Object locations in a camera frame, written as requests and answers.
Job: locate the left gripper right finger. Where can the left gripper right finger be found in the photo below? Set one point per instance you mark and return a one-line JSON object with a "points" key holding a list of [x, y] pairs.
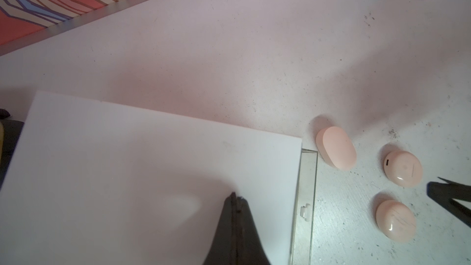
{"points": [[248, 246]]}

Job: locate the clear bottom drawer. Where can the clear bottom drawer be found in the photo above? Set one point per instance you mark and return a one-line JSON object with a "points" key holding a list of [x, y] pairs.
{"points": [[303, 220]]}

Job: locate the pink earphone case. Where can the pink earphone case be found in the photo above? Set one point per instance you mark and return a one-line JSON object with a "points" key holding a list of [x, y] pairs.
{"points": [[336, 148], [403, 168], [396, 221]]}

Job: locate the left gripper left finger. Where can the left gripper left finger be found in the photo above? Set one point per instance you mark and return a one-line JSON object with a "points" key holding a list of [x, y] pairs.
{"points": [[223, 250]]}

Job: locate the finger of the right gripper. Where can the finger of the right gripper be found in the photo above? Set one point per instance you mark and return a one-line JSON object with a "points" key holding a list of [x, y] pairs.
{"points": [[458, 210], [448, 189]]}

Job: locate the pink earphone case bottom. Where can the pink earphone case bottom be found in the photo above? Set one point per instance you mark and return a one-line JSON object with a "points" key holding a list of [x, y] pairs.
{"points": [[396, 221]]}

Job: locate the pink earphone case top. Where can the pink earphone case top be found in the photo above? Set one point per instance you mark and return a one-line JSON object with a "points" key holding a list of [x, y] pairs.
{"points": [[336, 148]]}

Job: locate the white drawer cabinet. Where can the white drawer cabinet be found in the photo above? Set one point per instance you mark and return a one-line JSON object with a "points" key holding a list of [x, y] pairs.
{"points": [[97, 183]]}

